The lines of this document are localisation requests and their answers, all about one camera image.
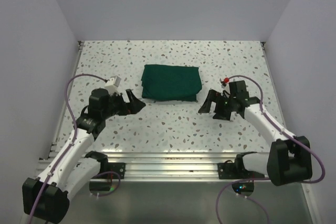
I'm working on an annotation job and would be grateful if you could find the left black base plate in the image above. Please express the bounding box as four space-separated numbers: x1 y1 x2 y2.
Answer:
99 163 126 179

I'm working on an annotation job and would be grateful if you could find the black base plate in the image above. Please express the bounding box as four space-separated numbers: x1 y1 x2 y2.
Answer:
99 163 126 179
217 160 265 180

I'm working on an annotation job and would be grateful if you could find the green surgical cloth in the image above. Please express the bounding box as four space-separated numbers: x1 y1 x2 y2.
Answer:
141 65 202 102

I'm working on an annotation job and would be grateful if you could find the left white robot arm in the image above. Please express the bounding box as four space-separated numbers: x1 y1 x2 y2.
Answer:
22 88 145 223

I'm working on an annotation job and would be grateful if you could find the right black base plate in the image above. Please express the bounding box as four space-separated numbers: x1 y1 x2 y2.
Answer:
217 160 265 180

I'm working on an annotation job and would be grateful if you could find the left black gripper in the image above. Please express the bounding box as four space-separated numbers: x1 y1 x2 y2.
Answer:
101 89 145 119

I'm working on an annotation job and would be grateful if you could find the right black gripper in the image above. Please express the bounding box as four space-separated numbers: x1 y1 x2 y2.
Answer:
198 89 236 122

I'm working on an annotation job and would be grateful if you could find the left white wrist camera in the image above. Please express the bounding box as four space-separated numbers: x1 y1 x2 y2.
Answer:
104 76 121 95

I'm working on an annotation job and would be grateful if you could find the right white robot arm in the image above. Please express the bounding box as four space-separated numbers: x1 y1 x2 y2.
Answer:
198 79 312 186

